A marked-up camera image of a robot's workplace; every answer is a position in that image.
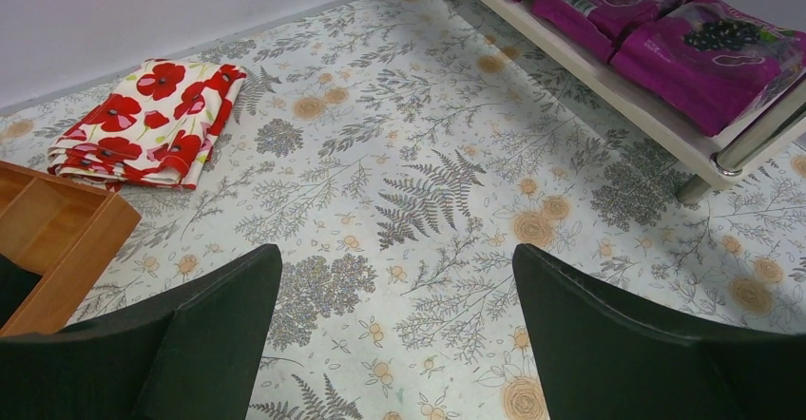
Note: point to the white wooden two-tier shelf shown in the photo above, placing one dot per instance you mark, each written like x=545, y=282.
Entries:
x=719, y=162

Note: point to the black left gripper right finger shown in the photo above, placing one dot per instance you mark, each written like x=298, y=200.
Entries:
x=604, y=353

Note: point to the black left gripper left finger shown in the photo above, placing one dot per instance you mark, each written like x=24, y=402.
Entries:
x=191, y=352

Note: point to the red floral folded cloth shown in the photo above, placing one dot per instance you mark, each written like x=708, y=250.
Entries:
x=157, y=128

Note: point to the orange wooden divider tray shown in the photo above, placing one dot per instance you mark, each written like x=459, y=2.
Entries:
x=63, y=232

